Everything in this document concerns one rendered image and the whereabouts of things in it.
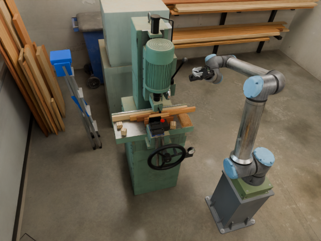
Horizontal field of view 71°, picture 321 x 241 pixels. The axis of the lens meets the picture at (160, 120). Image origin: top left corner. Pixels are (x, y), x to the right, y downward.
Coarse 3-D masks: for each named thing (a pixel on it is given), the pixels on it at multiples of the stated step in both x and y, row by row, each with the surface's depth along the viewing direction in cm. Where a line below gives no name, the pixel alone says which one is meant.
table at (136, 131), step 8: (120, 120) 173; (128, 120) 174; (136, 120) 174; (176, 120) 177; (120, 128) 168; (128, 128) 168; (136, 128) 169; (144, 128) 169; (176, 128) 171; (184, 128) 173; (192, 128) 175; (120, 136) 162; (128, 136) 163; (136, 136) 164; (144, 136) 167; (160, 144) 163
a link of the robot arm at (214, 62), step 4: (208, 56) 171; (212, 56) 170; (216, 56) 173; (220, 56) 173; (208, 60) 171; (212, 60) 170; (216, 60) 171; (220, 60) 171; (208, 64) 171; (212, 64) 170; (216, 64) 170; (220, 64) 172; (208, 68) 172; (212, 68) 170
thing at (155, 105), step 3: (150, 93) 172; (150, 96) 170; (150, 99) 171; (150, 102) 172; (153, 102) 165; (156, 102) 165; (159, 102) 165; (153, 105) 164; (156, 105) 164; (159, 105) 165; (162, 105) 166; (153, 108) 166; (156, 108) 166; (159, 108) 167; (153, 111) 168
